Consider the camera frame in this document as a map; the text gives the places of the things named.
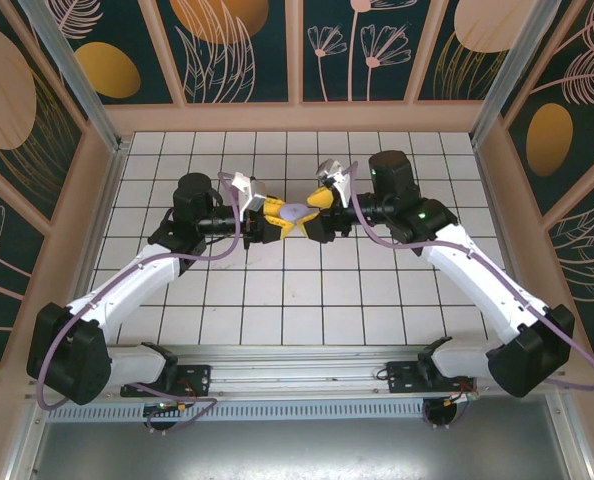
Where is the lilac earbud charging case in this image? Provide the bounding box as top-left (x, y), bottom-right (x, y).
top-left (282, 202), bottom-right (311, 224)

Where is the grey metal sheet panel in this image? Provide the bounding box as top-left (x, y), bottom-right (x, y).
top-left (6, 394), bottom-right (594, 480)

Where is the black controller module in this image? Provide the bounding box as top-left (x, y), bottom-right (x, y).
top-left (423, 389), bottom-right (479, 430)
top-left (143, 399), bottom-right (191, 435)

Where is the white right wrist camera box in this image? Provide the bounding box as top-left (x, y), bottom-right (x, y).
top-left (314, 158), bottom-right (351, 209)

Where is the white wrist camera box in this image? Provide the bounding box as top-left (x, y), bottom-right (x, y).
top-left (314, 158), bottom-right (351, 209)
top-left (230, 171), bottom-right (269, 214)

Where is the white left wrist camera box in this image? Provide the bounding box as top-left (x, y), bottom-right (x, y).
top-left (230, 171), bottom-right (269, 214)

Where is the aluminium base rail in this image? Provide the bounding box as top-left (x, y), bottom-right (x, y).
top-left (26, 343), bottom-right (568, 401)

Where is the aluminium corner post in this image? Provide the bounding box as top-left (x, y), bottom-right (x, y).
top-left (17, 0), bottom-right (128, 154)
top-left (470, 0), bottom-right (562, 149)

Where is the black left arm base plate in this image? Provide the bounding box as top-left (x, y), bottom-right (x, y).
top-left (120, 363), bottom-right (213, 399)

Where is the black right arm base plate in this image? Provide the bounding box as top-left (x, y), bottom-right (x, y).
top-left (385, 360), bottom-right (478, 396)

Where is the grey slotted cable duct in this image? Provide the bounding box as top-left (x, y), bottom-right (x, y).
top-left (45, 402), bottom-right (428, 422)

